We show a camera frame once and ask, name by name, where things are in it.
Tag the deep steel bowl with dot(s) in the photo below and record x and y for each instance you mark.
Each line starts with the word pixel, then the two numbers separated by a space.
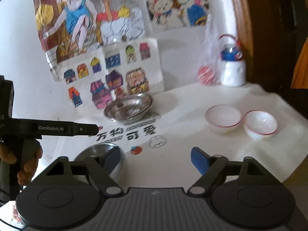
pixel 108 155

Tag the coloured houses drawing sheet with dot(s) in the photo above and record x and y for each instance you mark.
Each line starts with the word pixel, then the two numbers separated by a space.
pixel 93 80

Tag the clear plastic bag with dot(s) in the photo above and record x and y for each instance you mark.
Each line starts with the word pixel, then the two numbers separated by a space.
pixel 209 69

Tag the brown wooden door frame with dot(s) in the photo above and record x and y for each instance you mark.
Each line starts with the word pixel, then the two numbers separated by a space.
pixel 249 26

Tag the shallow steel dish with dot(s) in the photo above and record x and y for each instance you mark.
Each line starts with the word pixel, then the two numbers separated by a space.
pixel 129 109

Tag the boy with fan drawing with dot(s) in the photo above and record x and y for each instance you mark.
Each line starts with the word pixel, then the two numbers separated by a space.
pixel 68 28

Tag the white table cloth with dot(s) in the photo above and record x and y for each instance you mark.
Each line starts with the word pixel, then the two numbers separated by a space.
pixel 158 171

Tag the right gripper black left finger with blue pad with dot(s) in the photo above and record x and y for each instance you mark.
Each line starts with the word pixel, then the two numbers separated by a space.
pixel 65 195

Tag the orange dress lady painting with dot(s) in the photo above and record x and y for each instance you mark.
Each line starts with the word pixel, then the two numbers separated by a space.
pixel 300 74

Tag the person's left hand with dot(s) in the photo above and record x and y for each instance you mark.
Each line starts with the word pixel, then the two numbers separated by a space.
pixel 25 175

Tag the white bottle blue lid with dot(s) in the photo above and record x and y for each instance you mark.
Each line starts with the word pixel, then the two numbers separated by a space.
pixel 233 65

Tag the girl with puppy drawing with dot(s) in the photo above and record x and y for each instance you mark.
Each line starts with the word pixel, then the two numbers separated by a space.
pixel 169 14

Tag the white bowl red rim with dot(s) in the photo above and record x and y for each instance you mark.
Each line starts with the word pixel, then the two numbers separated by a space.
pixel 223 119
pixel 259 124

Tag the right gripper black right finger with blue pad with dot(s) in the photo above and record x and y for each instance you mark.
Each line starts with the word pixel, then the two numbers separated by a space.
pixel 244 193

